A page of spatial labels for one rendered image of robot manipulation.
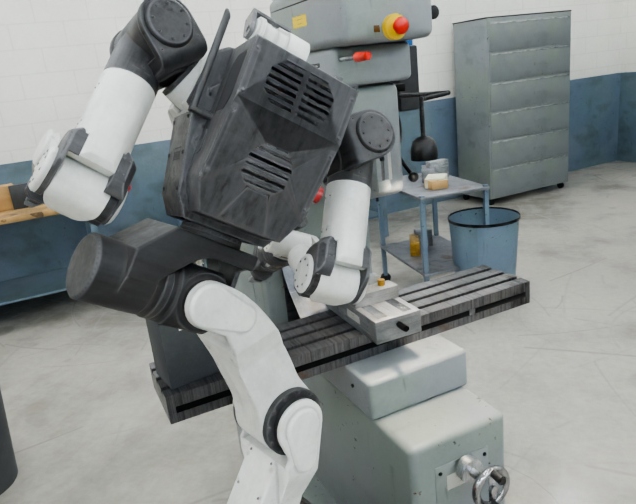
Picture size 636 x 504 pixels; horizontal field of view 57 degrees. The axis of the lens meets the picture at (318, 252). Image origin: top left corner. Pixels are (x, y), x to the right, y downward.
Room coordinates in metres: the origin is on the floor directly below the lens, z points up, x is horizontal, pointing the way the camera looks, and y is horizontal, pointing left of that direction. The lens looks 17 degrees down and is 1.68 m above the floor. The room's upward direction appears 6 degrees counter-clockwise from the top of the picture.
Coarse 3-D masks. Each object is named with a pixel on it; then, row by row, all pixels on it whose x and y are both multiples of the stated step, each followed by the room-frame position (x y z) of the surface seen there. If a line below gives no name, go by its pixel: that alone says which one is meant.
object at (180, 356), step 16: (160, 336) 1.38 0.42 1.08; (176, 336) 1.40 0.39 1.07; (192, 336) 1.42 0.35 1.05; (160, 352) 1.40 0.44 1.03; (176, 352) 1.39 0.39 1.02; (192, 352) 1.41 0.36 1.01; (208, 352) 1.44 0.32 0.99; (160, 368) 1.43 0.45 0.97; (176, 368) 1.39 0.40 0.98; (192, 368) 1.41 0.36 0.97; (208, 368) 1.43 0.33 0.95; (176, 384) 1.38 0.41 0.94
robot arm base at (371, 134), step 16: (368, 112) 1.17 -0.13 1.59; (352, 128) 1.14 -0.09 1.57; (368, 128) 1.14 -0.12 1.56; (384, 128) 1.16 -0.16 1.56; (352, 144) 1.13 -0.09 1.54; (368, 144) 1.13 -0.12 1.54; (384, 144) 1.14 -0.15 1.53; (336, 160) 1.15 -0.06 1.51; (352, 160) 1.12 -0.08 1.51; (368, 160) 1.12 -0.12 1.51
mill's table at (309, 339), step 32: (416, 288) 1.89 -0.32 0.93; (448, 288) 1.86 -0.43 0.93; (480, 288) 1.84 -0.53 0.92; (512, 288) 1.82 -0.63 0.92; (320, 320) 1.73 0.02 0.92; (448, 320) 1.71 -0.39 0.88; (288, 352) 1.52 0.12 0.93; (320, 352) 1.52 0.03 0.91; (352, 352) 1.56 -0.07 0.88; (160, 384) 1.41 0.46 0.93; (192, 384) 1.39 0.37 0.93; (224, 384) 1.40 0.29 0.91; (192, 416) 1.36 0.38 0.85
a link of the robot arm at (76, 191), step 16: (64, 160) 0.90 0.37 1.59; (64, 176) 0.89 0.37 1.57; (80, 176) 0.90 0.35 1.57; (96, 176) 0.92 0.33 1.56; (48, 192) 0.89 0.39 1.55; (64, 192) 0.89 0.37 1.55; (80, 192) 0.90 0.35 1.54; (96, 192) 0.91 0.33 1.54; (64, 208) 0.92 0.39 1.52; (80, 208) 0.91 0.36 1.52; (96, 208) 0.91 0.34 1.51; (112, 208) 0.92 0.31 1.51; (96, 224) 0.94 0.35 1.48
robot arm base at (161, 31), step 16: (144, 0) 1.01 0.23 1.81; (160, 0) 1.02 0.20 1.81; (176, 0) 1.04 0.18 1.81; (144, 16) 0.99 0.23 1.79; (160, 16) 1.00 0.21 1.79; (176, 16) 1.02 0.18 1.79; (192, 16) 1.05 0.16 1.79; (144, 32) 0.99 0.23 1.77; (160, 32) 0.99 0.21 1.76; (176, 32) 1.01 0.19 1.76; (192, 32) 1.03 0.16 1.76; (112, 48) 1.08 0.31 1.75; (160, 48) 0.99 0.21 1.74; (176, 48) 1.01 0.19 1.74; (192, 48) 1.03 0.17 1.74; (160, 64) 0.99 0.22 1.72; (176, 64) 1.01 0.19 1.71; (160, 80) 1.03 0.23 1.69
